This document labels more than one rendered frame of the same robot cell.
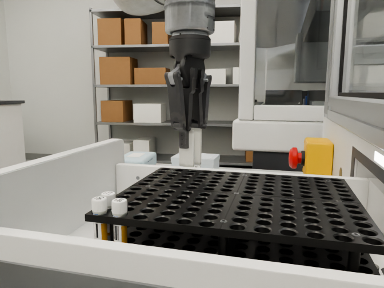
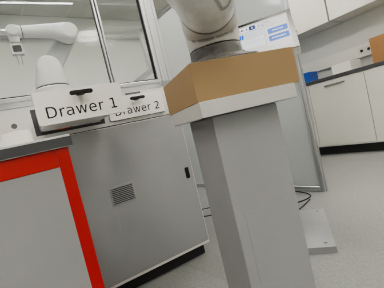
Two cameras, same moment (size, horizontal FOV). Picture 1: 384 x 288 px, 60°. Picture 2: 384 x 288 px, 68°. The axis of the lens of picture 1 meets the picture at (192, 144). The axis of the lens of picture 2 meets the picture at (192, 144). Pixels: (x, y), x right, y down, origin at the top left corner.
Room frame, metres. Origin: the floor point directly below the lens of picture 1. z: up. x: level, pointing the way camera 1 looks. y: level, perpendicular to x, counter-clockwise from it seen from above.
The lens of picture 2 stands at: (0.83, 1.09, 0.71)
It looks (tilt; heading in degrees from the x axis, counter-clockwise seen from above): 3 degrees down; 225
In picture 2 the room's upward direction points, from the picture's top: 13 degrees counter-clockwise
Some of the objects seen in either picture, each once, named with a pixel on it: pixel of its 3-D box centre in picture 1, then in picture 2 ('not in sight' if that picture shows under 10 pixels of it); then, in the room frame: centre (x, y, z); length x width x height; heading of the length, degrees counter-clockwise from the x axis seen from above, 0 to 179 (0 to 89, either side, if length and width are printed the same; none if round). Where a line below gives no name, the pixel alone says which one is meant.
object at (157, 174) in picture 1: (139, 188); not in sight; (0.34, 0.05, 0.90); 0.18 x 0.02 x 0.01; 165
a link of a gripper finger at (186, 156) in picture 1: (186, 148); not in sight; (0.61, 0.01, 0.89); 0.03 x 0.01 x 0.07; 59
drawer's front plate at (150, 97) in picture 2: not in sight; (136, 105); (-0.02, -0.08, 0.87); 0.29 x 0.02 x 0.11; 165
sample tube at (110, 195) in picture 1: (108, 218); not in sight; (0.28, 0.07, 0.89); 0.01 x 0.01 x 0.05
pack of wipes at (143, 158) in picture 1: (136, 162); not in sight; (1.01, 0.17, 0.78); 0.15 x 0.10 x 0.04; 171
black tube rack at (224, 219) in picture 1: (235, 224); not in sight; (0.31, -0.04, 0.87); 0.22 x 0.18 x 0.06; 75
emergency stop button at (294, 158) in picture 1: (296, 158); not in sight; (0.61, -0.20, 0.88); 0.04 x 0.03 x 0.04; 165
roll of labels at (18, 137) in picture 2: not in sight; (18, 139); (0.61, 0.23, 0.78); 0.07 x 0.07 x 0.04
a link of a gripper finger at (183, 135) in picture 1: (181, 135); not in sight; (0.59, 0.02, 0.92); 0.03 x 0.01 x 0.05; 149
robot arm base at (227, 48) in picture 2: not in sight; (223, 58); (0.11, 0.59, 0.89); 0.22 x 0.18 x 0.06; 152
